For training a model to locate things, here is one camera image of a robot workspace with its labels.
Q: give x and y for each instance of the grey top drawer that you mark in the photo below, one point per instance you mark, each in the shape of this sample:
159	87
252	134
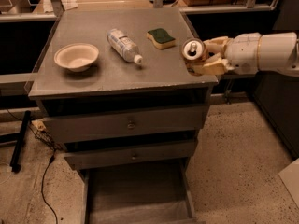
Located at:
69	129

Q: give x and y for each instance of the clear plastic water bottle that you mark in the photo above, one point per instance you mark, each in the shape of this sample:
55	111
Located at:
125	46

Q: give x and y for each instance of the white power strip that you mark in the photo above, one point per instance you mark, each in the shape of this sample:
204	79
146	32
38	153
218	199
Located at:
39	125

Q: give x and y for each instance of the green yellow sponge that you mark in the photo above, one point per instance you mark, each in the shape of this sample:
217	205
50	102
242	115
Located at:
161	39

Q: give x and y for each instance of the black metal bar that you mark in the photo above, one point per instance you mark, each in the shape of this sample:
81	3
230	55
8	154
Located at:
14	164

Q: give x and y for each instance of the white paper bowl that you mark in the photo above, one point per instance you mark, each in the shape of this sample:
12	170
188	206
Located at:
77	57

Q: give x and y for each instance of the grey middle drawer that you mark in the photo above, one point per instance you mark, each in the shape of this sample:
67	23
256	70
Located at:
134	154

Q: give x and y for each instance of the grey open bottom drawer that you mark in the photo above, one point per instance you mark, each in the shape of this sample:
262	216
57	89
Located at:
154	192

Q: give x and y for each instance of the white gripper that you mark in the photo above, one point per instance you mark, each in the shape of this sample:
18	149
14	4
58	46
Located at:
242	54

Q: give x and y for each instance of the orange soda can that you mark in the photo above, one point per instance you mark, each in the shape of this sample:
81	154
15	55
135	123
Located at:
194	53

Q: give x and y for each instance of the white crumpled cloth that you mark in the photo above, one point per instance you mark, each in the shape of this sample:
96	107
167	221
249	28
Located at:
69	4

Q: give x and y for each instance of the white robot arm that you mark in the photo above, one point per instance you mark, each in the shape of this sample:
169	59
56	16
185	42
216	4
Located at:
277	53

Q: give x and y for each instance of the grey side rail left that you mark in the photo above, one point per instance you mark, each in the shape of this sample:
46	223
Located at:
16	84

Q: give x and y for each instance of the grey drawer cabinet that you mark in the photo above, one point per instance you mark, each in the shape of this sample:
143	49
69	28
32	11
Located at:
113	85

